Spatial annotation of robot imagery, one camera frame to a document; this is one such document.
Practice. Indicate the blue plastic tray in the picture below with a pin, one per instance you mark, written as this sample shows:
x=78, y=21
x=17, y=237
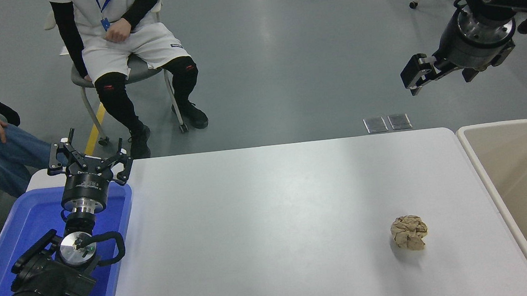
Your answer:
x=28, y=219

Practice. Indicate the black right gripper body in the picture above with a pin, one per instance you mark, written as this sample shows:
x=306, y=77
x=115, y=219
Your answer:
x=462, y=51

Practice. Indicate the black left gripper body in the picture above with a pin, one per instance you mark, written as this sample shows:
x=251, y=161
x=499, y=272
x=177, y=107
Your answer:
x=84, y=187

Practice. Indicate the tan paper ball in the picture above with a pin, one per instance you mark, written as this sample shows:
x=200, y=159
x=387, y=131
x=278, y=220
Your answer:
x=409, y=233

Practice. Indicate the blue id badge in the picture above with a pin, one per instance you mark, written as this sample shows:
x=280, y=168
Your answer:
x=105, y=24

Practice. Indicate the person on grey chair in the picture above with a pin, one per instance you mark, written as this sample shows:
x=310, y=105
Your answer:
x=114, y=56

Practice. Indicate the grey chair with metal legs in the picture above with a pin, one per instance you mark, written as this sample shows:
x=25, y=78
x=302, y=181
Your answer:
x=140, y=70

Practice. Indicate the person's left hand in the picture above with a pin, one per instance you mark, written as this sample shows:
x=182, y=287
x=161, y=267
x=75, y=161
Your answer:
x=117, y=31

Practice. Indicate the square metal floor plate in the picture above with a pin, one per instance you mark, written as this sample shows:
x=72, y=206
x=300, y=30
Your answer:
x=400, y=122
x=375, y=125

